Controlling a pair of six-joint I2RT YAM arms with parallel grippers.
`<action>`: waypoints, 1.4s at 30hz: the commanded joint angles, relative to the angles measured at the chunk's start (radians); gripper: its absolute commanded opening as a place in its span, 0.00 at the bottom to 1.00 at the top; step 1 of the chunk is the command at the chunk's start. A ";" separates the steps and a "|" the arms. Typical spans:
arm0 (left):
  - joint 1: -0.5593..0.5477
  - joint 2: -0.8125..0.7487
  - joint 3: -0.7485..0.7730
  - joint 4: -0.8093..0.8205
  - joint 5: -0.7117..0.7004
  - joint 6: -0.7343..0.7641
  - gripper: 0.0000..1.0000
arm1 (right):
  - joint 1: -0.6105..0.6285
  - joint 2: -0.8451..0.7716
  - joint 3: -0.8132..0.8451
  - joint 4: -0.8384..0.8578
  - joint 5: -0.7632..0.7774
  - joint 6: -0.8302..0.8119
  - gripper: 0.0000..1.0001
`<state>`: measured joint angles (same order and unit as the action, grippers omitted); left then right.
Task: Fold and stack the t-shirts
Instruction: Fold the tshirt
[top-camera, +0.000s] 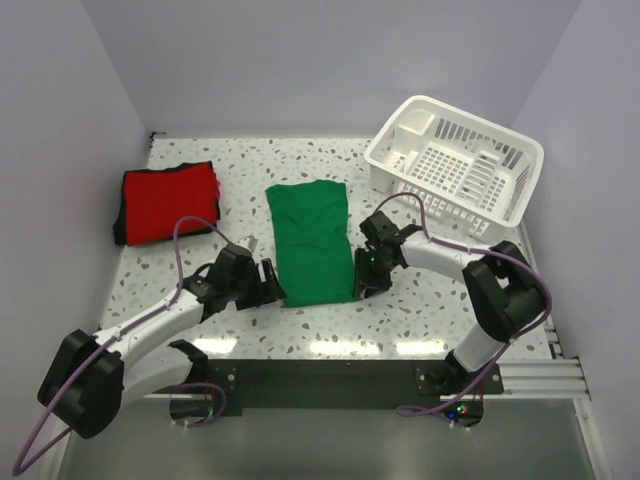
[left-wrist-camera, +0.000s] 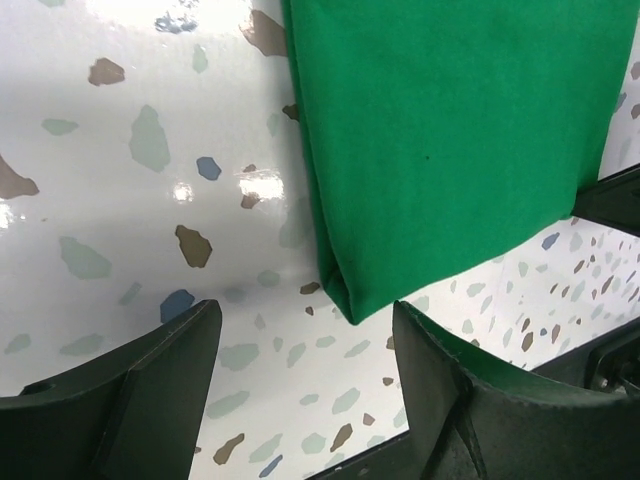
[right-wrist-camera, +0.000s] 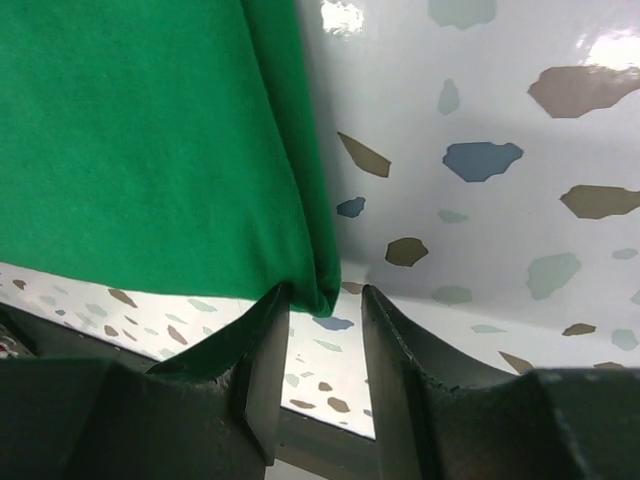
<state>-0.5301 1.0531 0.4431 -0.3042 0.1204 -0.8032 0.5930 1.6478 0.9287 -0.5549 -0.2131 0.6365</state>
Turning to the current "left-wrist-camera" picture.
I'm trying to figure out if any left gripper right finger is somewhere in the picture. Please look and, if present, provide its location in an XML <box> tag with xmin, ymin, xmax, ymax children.
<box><xmin>393</xmin><ymin>302</ymin><xmax>639</xmax><ymax>479</ymax></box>

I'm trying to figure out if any green t-shirt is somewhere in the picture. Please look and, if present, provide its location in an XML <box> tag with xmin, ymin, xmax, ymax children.
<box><xmin>282</xmin><ymin>1</ymin><xmax>639</xmax><ymax>324</ymax></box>

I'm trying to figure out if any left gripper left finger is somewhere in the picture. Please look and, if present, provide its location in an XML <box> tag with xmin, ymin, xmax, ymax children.
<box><xmin>1</xmin><ymin>300</ymin><xmax>222</xmax><ymax>479</ymax></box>

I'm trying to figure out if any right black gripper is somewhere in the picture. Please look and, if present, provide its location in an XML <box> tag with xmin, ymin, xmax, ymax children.
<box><xmin>572</xmin><ymin>167</ymin><xmax>640</xmax><ymax>231</ymax></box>

